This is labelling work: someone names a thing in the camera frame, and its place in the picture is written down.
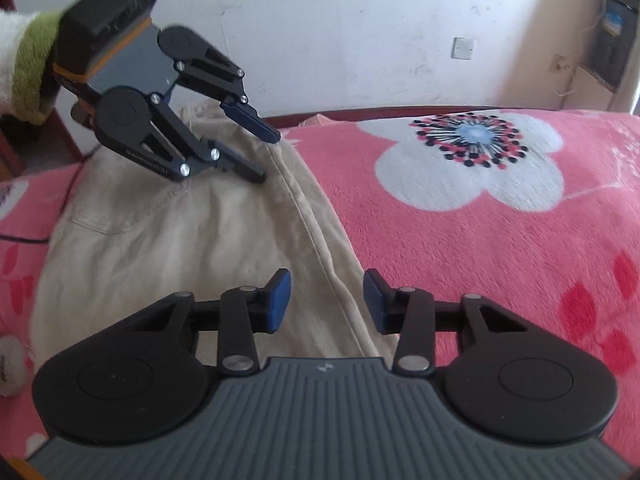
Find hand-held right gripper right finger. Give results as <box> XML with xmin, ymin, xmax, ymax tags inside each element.
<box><xmin>363</xmin><ymin>268</ymin><xmax>530</xmax><ymax>377</ymax></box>

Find khaki pants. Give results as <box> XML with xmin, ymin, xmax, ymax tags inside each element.
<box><xmin>35</xmin><ymin>102</ymin><xmax>401</xmax><ymax>376</ymax></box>

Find person's left forearm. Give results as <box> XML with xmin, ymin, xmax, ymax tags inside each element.
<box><xmin>0</xmin><ymin>7</ymin><xmax>64</xmax><ymax>126</ymax></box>

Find white light switch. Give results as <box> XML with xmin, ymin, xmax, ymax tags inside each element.
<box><xmin>451</xmin><ymin>36</ymin><xmax>476</xmax><ymax>61</ymax></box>

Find black cable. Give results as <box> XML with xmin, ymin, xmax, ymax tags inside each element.
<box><xmin>0</xmin><ymin>147</ymin><xmax>98</xmax><ymax>247</ymax></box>

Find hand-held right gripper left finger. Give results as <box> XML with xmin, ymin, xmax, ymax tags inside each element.
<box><xmin>122</xmin><ymin>268</ymin><xmax>292</xmax><ymax>377</ymax></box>

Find water dispenser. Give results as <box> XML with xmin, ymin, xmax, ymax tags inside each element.
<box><xmin>585</xmin><ymin>0</ymin><xmax>639</xmax><ymax>94</ymax></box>

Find white power cable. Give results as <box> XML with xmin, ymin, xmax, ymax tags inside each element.
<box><xmin>555</xmin><ymin>12</ymin><xmax>609</xmax><ymax>99</ymax></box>

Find red floral blanket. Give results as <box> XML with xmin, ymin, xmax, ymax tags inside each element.
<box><xmin>0</xmin><ymin>109</ymin><xmax>640</xmax><ymax>480</ymax></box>

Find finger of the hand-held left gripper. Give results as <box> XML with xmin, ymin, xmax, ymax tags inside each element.
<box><xmin>174</xmin><ymin>36</ymin><xmax>282</xmax><ymax>144</ymax></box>
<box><xmin>106</xmin><ymin>93</ymin><xmax>267</xmax><ymax>184</ymax></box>

